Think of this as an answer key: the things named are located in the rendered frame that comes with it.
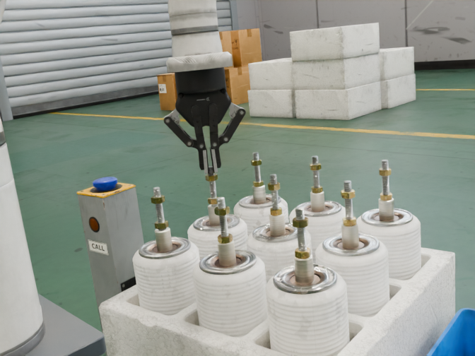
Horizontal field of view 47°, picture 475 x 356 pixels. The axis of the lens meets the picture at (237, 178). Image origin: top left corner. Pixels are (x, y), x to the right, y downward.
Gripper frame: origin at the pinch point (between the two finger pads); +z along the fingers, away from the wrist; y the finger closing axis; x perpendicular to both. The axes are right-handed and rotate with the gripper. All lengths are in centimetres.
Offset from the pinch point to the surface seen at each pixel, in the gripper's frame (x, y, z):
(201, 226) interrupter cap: 1.4, 2.6, 10.2
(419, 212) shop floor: -61, -59, 35
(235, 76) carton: -374, -37, 12
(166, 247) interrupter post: 9.5, 7.8, 9.9
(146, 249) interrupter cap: 8.8, 10.7, 10.1
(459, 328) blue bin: 16.0, -32.4, 25.4
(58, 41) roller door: -498, 126, -34
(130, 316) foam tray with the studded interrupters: 13.6, 13.6, 17.7
